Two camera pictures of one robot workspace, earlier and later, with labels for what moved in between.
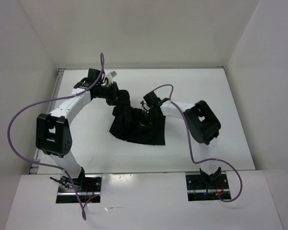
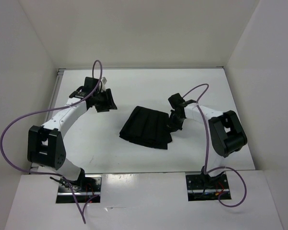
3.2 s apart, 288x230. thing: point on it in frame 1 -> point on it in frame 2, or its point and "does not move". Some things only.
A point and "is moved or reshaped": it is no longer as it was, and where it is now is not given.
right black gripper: (149, 122) -> (173, 126)
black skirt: (130, 124) is moved or reshaped
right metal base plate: (198, 189) does not move
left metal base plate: (90, 186) does not move
